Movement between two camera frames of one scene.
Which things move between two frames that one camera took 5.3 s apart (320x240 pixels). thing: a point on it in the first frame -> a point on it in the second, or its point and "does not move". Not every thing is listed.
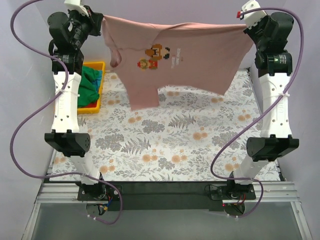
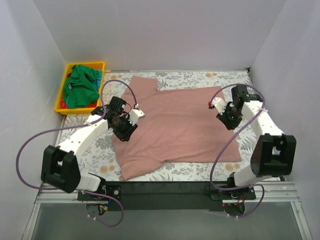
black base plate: [165, 195] does not move
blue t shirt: [98, 81] does not move
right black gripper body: [252, 32] -> [229, 122]
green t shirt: [88, 92] does not move
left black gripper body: [96, 22] -> [125, 132]
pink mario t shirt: [147, 56] -> [179, 125]
